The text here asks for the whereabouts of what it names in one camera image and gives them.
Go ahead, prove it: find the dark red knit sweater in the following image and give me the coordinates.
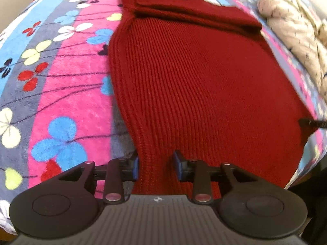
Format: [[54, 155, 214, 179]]
[[108, 0, 312, 195]]

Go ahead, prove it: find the floral striped fleece bed blanket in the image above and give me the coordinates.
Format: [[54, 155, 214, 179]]
[[0, 0, 327, 235]]

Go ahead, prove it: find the beige star pattern duvet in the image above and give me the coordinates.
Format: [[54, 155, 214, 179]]
[[257, 0, 326, 98]]

